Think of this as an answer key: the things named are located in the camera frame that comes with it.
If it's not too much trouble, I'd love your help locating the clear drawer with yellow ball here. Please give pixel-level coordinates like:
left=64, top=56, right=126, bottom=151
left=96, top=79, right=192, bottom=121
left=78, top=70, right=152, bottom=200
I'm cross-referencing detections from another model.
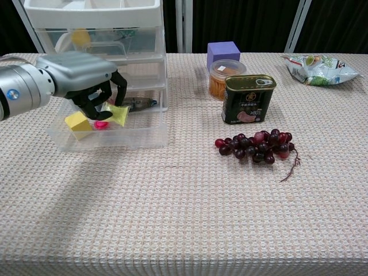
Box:
left=34, top=27, right=163, bottom=59

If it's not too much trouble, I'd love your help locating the clear jar of orange snacks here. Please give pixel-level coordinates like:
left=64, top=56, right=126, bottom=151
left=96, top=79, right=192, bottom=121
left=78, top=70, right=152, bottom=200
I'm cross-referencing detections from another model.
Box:
left=209, top=59, right=247, bottom=101

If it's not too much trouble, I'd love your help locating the dark green luncheon meat can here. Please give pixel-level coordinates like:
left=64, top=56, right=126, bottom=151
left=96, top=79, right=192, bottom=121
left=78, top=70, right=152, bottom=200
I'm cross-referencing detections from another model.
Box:
left=221, top=74, right=277, bottom=125

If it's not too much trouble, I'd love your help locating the black curtain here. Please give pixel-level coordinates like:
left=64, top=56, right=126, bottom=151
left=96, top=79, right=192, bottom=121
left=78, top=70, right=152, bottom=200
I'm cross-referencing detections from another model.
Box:
left=0, top=0, right=368, bottom=54

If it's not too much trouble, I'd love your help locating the purple foam cube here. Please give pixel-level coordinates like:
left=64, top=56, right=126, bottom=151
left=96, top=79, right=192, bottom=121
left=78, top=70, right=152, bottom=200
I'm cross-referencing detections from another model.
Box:
left=206, top=41, right=242, bottom=71

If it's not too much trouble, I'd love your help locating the yellow-green plastic pouch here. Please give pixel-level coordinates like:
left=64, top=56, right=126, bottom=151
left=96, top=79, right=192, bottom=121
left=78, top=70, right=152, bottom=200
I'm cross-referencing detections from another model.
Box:
left=100, top=101, right=131, bottom=128

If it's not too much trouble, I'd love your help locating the white green snack bag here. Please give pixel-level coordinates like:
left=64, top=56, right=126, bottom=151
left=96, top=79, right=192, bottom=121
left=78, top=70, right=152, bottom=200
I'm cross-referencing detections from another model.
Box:
left=281, top=53, right=363, bottom=87

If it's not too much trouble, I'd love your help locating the yellow ball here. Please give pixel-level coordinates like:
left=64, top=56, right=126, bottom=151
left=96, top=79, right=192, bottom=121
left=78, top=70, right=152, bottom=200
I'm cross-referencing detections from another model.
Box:
left=71, top=29, right=91, bottom=45

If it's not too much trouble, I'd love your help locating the slanted white frame post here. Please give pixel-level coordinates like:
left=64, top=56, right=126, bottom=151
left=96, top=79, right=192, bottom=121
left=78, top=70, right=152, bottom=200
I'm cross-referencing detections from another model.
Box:
left=283, top=0, right=313, bottom=53
left=11, top=0, right=46, bottom=54

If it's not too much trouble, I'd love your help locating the beige waffle tablecloth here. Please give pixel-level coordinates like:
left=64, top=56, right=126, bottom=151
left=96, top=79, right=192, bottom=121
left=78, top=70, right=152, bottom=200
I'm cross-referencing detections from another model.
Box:
left=0, top=52, right=368, bottom=276

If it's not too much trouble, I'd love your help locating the green patterned packet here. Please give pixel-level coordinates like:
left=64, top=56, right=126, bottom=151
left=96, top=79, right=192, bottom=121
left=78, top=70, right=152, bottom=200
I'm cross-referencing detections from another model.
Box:
left=113, top=28, right=136, bottom=40

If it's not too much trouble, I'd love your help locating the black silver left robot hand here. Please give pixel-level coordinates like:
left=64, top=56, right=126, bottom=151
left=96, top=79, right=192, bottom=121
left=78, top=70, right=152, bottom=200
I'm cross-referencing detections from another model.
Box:
left=36, top=51, right=129, bottom=121

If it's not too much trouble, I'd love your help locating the yellow block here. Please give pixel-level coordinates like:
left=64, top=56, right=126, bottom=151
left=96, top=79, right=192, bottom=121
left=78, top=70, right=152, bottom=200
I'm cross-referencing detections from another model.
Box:
left=64, top=111, right=94, bottom=141

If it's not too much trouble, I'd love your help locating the red grape bunch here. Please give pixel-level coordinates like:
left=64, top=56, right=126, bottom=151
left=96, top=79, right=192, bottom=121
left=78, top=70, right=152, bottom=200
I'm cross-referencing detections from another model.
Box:
left=214, top=128, right=302, bottom=183

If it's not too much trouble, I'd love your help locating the clear drawer with yellow block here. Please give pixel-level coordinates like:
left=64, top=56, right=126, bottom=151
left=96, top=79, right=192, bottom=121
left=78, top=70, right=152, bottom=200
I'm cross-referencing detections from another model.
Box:
left=45, top=88, right=169, bottom=154

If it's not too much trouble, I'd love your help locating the white plastic drawer cabinet frame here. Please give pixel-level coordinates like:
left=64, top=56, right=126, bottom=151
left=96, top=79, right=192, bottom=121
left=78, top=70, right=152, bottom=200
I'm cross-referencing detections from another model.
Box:
left=22, top=0, right=168, bottom=113

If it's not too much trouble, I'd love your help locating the upright white frame post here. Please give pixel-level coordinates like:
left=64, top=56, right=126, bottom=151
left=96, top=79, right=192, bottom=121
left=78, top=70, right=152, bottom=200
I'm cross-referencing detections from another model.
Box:
left=175, top=0, right=194, bottom=53

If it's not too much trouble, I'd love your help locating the white plate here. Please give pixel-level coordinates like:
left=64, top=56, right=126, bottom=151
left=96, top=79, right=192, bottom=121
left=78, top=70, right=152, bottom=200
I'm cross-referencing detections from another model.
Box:
left=54, top=34, right=76, bottom=54

